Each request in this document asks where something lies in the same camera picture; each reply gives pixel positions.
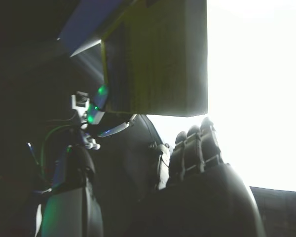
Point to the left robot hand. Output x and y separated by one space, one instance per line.
207 197

